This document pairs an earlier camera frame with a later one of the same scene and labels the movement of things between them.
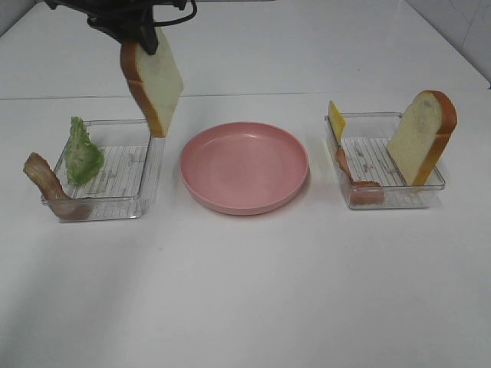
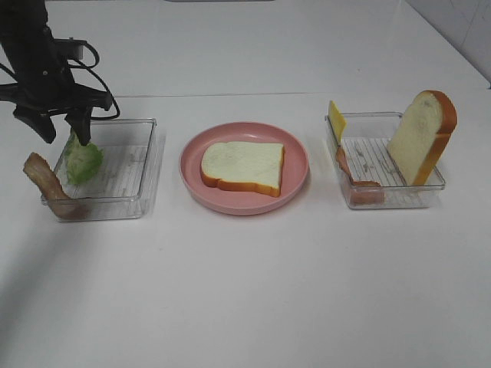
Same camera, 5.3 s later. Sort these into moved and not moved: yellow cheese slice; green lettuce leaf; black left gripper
Moved: black left gripper
Not moved: yellow cheese slice; green lettuce leaf
